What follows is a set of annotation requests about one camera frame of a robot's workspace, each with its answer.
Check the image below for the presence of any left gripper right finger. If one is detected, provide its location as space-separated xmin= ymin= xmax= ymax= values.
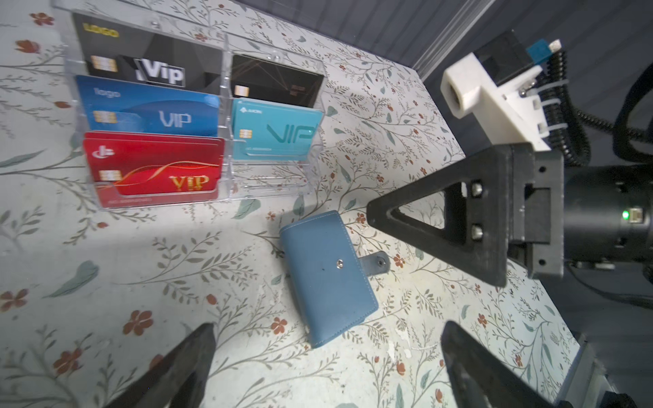
xmin=440 ymin=321 xmax=552 ymax=407

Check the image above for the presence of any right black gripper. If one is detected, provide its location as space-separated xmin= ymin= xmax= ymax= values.
xmin=367 ymin=144 xmax=564 ymax=287

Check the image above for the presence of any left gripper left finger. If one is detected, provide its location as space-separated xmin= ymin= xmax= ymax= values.
xmin=108 ymin=323 xmax=216 ymax=407

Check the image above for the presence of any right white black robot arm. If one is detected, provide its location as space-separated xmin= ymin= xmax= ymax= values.
xmin=367 ymin=144 xmax=652 ymax=287

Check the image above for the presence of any red VIP card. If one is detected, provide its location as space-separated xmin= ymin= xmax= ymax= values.
xmin=83 ymin=131 xmax=225 ymax=208

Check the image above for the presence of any teal VIP card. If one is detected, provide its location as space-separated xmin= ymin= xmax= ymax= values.
xmin=232 ymin=98 xmax=323 ymax=162

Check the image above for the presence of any black plain card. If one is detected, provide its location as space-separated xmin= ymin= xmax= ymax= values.
xmin=231 ymin=54 xmax=325 ymax=108

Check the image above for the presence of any blue VIP card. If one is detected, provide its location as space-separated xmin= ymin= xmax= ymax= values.
xmin=75 ymin=76 xmax=220 ymax=137

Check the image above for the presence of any black VIP card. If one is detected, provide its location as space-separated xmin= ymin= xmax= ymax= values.
xmin=72 ymin=12 xmax=223 ymax=95

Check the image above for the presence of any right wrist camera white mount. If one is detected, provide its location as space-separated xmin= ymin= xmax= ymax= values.
xmin=440 ymin=31 xmax=568 ymax=151

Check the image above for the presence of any right black corrugated cable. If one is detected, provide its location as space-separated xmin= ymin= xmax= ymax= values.
xmin=540 ymin=45 xmax=653 ymax=169

